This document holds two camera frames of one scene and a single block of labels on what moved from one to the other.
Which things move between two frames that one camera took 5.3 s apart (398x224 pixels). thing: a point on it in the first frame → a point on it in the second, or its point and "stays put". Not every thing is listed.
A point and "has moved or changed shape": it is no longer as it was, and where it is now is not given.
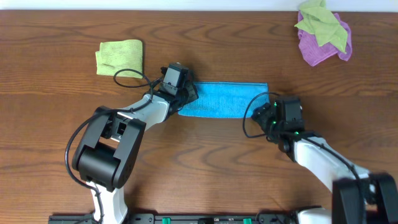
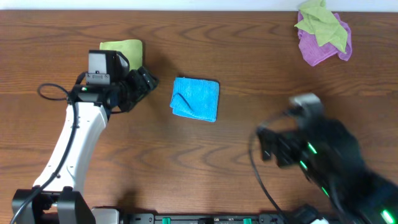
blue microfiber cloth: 229,99 has moved or changed shape
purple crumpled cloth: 315,55 stays put
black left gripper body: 188,93 → 136,85
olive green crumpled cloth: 319,20 stays put
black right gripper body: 266,121 → 286,152
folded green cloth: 114,56 stays put
